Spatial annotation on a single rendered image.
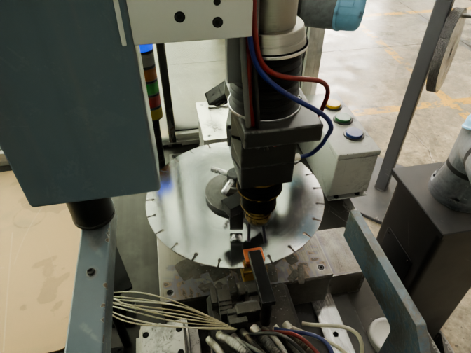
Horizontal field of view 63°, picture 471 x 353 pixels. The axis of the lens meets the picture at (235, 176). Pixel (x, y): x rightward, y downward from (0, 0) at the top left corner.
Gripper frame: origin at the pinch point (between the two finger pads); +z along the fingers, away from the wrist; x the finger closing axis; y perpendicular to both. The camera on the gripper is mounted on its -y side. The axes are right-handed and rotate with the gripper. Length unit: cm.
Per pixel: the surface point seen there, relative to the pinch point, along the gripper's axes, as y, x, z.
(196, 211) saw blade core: -1.9, -8.0, 8.4
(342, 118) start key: 4.9, 38.1, -11.6
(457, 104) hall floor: 7, 262, -34
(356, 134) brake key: 10.6, 34.2, -8.1
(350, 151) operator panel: 11.3, 29.8, -4.1
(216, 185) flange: -2.0, -3.0, 4.3
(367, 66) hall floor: -66, 274, -58
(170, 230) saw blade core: -2.8, -13.2, 11.3
